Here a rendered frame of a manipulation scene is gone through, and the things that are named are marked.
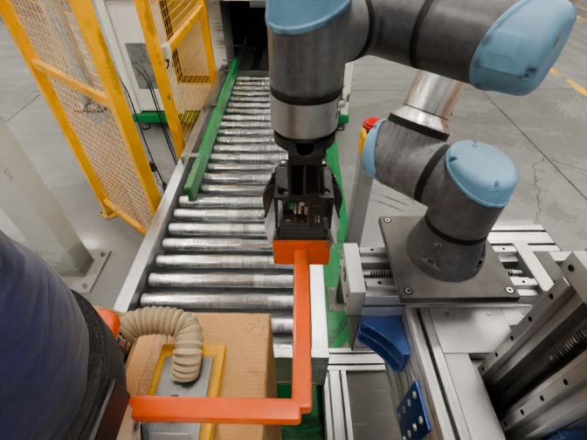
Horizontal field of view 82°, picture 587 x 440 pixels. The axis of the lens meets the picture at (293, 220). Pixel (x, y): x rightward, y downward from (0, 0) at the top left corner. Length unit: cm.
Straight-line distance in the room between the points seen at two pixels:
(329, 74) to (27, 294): 29
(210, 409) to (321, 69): 35
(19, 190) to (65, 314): 163
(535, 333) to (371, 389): 92
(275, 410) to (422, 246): 43
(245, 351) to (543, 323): 50
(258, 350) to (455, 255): 41
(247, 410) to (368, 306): 43
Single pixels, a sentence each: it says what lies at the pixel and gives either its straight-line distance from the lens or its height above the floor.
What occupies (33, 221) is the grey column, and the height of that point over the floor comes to 46.
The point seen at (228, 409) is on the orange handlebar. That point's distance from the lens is 41.
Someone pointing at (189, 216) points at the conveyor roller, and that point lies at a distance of 159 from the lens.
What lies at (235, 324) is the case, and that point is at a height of 94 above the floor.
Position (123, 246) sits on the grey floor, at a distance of 235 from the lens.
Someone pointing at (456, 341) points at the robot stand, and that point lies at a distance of 77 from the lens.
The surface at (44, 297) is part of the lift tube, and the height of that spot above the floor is 140.
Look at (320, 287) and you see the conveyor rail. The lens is 120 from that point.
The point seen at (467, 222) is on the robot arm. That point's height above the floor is 118.
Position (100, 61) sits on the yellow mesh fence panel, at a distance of 143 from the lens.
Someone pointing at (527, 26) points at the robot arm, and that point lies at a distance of 35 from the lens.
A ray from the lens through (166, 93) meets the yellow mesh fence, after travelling 194.
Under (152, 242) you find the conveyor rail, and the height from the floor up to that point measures 59.
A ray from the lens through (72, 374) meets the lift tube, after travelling 29.
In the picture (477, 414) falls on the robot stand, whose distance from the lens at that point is 73.
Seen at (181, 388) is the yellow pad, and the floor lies 108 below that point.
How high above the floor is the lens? 158
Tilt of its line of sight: 44 degrees down
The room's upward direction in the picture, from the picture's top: straight up
